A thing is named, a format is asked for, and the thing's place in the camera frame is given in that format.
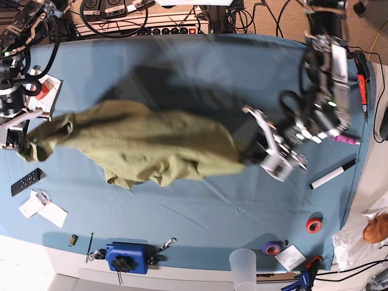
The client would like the brown furry object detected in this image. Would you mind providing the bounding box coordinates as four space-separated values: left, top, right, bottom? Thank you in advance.
363 213 388 244

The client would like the white black marker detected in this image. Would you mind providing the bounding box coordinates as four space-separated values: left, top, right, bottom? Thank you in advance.
309 159 356 190

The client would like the small green yellow battery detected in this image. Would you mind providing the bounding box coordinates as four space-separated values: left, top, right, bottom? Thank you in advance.
69 235 78 247

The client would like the white paper sheet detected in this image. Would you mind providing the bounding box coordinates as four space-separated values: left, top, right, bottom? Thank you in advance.
30 190 68 229

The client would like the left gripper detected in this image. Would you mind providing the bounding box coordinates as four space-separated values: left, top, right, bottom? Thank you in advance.
241 105 307 182

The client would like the black remote control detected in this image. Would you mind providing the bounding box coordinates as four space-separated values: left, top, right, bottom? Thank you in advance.
11 168 45 197

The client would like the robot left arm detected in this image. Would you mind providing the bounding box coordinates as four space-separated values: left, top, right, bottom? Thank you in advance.
241 1 350 182

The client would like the pink tube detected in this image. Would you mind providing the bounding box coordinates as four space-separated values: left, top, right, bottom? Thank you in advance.
332 135 361 145

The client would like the silver carabiner clip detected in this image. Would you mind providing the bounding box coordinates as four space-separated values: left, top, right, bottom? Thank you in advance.
157 237 177 252

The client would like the red tape roll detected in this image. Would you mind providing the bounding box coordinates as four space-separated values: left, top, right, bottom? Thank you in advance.
306 218 322 234

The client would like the thin black rod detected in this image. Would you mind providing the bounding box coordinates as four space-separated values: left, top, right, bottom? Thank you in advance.
85 232 94 264

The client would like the olive green t-shirt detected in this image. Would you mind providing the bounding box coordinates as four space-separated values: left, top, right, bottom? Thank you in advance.
19 100 244 189

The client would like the translucent plastic cup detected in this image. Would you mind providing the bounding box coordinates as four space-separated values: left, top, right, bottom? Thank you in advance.
229 249 256 291

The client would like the purple tape roll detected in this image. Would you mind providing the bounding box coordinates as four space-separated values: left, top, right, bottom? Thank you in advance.
262 241 283 256

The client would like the blue table cloth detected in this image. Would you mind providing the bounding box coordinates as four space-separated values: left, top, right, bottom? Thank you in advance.
1 35 372 270

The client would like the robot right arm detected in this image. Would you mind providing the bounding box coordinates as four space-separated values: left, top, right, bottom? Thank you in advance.
1 1 73 152

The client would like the orange black clamp right edge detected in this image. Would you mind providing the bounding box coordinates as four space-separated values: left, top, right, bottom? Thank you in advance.
351 50 371 125

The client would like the clear plastic packaged item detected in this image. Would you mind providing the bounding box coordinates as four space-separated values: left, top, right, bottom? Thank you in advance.
19 190 50 218

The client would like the white plastic bag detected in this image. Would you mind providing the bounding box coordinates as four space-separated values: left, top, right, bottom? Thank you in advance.
332 194 387 271

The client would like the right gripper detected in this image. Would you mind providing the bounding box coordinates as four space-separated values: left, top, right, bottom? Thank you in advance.
1 108 52 150

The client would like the white power strip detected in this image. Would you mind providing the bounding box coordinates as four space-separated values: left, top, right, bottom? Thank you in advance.
89 12 210 34

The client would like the blue clamp block black knob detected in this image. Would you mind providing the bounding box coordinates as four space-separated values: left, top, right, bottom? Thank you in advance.
105 242 159 275

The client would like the white card booklet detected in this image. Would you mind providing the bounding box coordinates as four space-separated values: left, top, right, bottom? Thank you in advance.
275 245 306 272

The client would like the blue orange clamp bottom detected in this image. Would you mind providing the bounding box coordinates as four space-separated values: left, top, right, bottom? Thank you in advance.
281 256 322 291

